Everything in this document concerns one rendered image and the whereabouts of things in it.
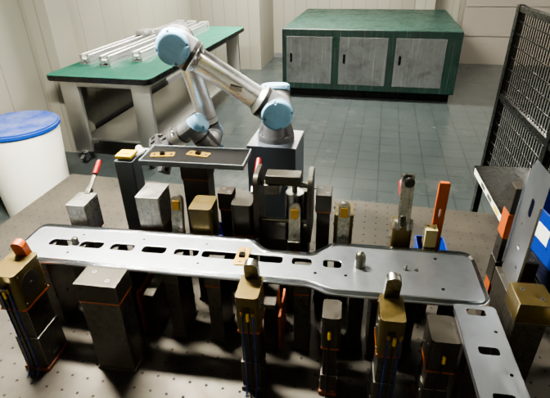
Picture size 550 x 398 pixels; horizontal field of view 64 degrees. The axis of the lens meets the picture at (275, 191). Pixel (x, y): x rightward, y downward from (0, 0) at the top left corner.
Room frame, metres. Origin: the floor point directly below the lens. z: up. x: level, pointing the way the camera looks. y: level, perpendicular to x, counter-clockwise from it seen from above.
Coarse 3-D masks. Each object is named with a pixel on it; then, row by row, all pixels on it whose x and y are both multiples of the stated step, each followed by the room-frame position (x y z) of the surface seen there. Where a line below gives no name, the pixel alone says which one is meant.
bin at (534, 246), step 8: (544, 208) 1.14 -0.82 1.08; (544, 216) 1.00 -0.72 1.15; (544, 224) 0.99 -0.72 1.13; (536, 232) 1.01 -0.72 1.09; (544, 232) 0.97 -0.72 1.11; (536, 240) 1.00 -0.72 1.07; (544, 240) 0.96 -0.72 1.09; (536, 248) 0.99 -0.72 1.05; (544, 248) 0.95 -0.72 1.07; (544, 256) 0.94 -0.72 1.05; (544, 264) 0.93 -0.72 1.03
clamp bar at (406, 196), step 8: (408, 176) 1.13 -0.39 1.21; (408, 184) 1.09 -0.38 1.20; (400, 192) 1.12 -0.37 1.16; (408, 192) 1.12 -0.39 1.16; (400, 200) 1.11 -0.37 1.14; (408, 200) 1.11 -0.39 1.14; (400, 208) 1.10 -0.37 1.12; (408, 208) 1.11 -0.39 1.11; (400, 216) 1.10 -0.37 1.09; (408, 216) 1.10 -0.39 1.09; (408, 224) 1.09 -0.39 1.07
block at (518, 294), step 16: (512, 288) 0.81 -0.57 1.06; (528, 288) 0.81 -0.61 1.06; (544, 288) 0.81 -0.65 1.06; (512, 304) 0.79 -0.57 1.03; (528, 304) 0.76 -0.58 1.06; (544, 304) 0.76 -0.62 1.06; (512, 320) 0.77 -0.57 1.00; (528, 320) 0.76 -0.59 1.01; (544, 320) 0.75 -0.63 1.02; (512, 336) 0.76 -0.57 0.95; (528, 336) 0.76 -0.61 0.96; (496, 352) 0.80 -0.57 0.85; (512, 352) 0.76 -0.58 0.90; (528, 352) 0.76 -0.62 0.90; (528, 368) 0.75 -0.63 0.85
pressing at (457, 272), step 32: (64, 224) 1.23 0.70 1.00; (64, 256) 1.06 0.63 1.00; (96, 256) 1.06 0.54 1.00; (128, 256) 1.05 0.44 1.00; (160, 256) 1.05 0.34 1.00; (192, 256) 1.05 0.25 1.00; (288, 256) 1.04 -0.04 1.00; (320, 256) 1.03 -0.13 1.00; (352, 256) 1.03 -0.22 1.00; (384, 256) 1.03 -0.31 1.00; (416, 256) 1.02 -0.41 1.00; (448, 256) 1.02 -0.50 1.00; (320, 288) 0.90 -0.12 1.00; (352, 288) 0.89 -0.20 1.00; (416, 288) 0.89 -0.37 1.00; (448, 288) 0.88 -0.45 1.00; (480, 288) 0.88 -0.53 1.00
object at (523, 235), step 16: (528, 176) 0.97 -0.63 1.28; (544, 176) 0.89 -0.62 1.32; (528, 192) 0.94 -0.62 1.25; (544, 192) 0.87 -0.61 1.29; (528, 208) 0.92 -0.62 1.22; (512, 224) 0.97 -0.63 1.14; (528, 224) 0.90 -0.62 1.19; (512, 240) 0.95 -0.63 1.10; (528, 240) 0.87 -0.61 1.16; (512, 256) 0.92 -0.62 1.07; (512, 272) 0.90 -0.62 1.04
